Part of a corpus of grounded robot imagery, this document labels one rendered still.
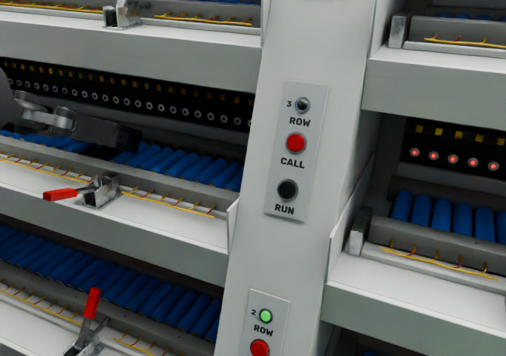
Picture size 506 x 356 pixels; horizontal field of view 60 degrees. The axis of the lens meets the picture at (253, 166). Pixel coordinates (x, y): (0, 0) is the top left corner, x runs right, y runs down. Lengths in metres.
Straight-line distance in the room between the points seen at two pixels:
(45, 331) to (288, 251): 0.37
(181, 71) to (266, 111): 0.11
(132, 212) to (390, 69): 0.31
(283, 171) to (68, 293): 0.39
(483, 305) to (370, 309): 0.09
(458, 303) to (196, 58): 0.32
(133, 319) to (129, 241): 0.14
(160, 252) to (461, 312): 0.29
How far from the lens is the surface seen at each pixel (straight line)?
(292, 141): 0.39
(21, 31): 0.61
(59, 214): 0.56
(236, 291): 0.44
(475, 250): 0.45
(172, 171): 0.55
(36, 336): 0.67
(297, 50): 0.40
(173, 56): 0.47
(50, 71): 0.78
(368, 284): 0.42
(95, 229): 0.53
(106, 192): 0.53
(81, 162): 0.59
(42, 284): 0.70
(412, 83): 0.39
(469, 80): 0.39
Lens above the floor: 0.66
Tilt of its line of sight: 7 degrees down
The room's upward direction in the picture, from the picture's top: 9 degrees clockwise
